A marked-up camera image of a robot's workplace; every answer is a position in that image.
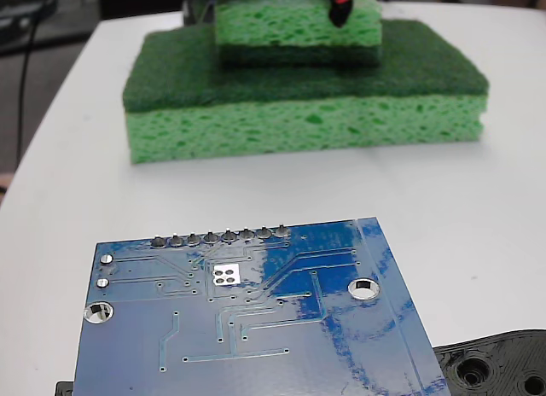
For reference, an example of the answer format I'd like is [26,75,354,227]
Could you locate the blue printed circuit board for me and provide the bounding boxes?
[72,217,453,396]

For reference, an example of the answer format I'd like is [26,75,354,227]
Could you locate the small green scrub sponge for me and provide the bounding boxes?
[212,0,383,69]

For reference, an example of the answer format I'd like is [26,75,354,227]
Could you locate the large green scrub sponge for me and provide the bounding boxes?
[121,19,491,166]

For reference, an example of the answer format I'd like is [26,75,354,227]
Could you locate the dark background equipment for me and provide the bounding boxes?
[0,0,60,54]

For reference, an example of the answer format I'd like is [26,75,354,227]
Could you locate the thin black cable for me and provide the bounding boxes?
[16,0,42,169]

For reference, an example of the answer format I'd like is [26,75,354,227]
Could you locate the black plastic holder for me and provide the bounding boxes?
[54,327,546,396]

